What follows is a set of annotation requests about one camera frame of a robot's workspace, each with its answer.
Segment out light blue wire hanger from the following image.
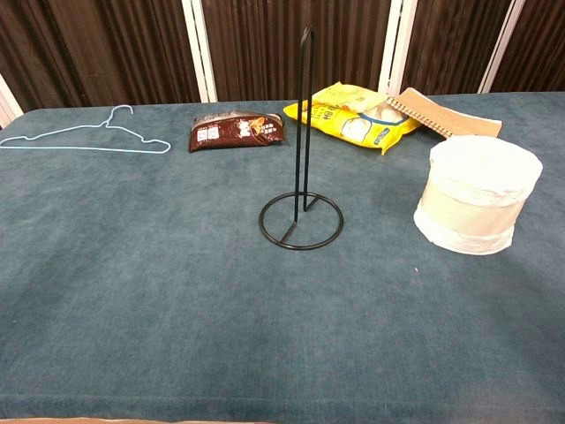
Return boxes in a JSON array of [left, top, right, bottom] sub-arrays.
[[0, 104, 172, 155]]

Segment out white tape roll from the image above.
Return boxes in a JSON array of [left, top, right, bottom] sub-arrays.
[[413, 134, 544, 255]]

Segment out brown snack packet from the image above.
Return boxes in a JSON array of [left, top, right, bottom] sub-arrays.
[[188, 110, 286, 154]]

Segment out brown spiral notebook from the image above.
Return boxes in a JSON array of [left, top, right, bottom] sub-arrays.
[[386, 87, 503, 140]]

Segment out teal table cloth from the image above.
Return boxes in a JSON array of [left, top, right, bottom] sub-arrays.
[[0, 91, 565, 420]]

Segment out white partition frame post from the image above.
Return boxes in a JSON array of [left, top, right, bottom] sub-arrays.
[[0, 73, 24, 129], [181, 0, 218, 103], [377, 0, 418, 96], [478, 0, 527, 95]]

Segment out black metal wire holder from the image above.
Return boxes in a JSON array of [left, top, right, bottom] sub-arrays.
[[258, 25, 344, 251]]

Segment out yellow snack bag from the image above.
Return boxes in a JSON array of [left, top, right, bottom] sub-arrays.
[[282, 81, 423, 155]]

